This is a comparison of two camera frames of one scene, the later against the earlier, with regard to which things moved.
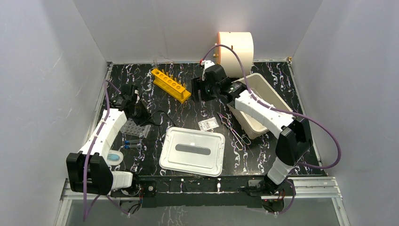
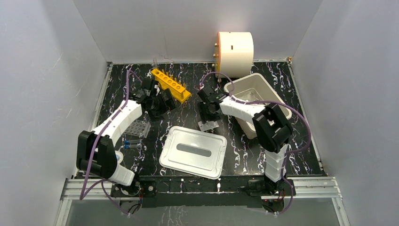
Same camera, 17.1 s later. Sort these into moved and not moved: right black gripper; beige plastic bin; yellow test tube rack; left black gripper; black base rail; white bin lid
Moved: right black gripper; left black gripper
Not moved: yellow test tube rack; beige plastic bin; black base rail; white bin lid
